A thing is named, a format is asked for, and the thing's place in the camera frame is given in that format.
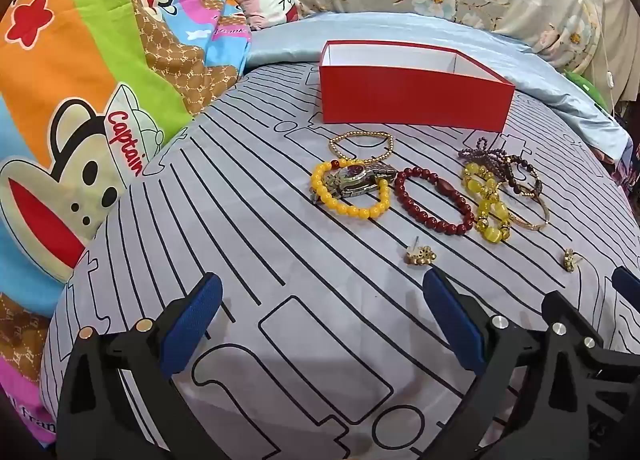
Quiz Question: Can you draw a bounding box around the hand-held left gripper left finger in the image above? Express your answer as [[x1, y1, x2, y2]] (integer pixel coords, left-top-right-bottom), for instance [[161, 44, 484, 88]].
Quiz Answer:
[[55, 272, 223, 460]]

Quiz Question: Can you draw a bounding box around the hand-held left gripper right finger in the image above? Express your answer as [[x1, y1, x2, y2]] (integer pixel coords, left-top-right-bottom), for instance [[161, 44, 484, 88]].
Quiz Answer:
[[422, 269, 551, 460]]

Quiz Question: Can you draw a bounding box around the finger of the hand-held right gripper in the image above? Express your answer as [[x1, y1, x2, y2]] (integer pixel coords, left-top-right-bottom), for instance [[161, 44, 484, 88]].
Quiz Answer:
[[611, 266, 640, 299], [530, 290, 640, 460]]

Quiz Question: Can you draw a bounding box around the gold bangle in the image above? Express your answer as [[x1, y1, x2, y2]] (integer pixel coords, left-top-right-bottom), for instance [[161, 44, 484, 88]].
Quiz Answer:
[[502, 180, 551, 231]]

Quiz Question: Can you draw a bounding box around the yellow glass bead bracelet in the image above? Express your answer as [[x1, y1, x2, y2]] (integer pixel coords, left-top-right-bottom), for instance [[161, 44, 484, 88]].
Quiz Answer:
[[461, 161, 513, 243]]

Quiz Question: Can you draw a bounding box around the red bead bracelet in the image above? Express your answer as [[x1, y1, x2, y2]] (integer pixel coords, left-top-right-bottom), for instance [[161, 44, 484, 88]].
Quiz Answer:
[[394, 166, 476, 235]]

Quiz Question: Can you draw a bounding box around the dark brown bead bracelet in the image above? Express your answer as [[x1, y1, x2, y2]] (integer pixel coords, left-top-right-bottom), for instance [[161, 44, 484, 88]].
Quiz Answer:
[[500, 154, 545, 198]]

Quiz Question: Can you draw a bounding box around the purple bead bracelet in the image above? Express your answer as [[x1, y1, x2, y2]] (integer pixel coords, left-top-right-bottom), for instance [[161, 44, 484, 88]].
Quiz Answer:
[[458, 136, 508, 175]]

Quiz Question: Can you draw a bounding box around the metal wristwatch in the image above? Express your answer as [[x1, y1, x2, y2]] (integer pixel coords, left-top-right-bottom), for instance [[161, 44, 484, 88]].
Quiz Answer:
[[309, 162, 398, 205]]

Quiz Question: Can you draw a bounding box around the gold bead bracelet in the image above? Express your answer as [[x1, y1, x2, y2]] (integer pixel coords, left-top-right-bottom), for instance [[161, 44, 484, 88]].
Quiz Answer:
[[328, 131, 396, 165]]

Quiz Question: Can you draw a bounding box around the red cardboard box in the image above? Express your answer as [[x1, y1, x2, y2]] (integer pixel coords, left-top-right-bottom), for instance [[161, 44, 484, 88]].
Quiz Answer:
[[318, 40, 517, 133]]

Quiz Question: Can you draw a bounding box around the grey striped bedsheet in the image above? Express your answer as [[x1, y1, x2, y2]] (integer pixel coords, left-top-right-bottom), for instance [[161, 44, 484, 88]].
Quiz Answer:
[[40, 62, 640, 460]]

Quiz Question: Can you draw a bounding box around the green plastic object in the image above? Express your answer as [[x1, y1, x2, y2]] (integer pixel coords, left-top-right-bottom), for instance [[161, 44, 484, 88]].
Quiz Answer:
[[565, 70, 608, 110]]

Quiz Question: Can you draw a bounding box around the light blue pillow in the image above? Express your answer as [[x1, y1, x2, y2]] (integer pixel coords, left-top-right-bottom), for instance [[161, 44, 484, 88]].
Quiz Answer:
[[243, 12, 632, 161]]

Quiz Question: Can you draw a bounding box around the colourful cartoon monkey blanket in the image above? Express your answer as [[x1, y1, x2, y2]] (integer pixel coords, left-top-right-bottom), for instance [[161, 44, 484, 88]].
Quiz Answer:
[[0, 0, 261, 441]]

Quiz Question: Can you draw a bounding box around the white cable with switch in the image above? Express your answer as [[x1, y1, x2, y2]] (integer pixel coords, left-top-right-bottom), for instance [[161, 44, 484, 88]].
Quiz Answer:
[[577, 0, 618, 115]]

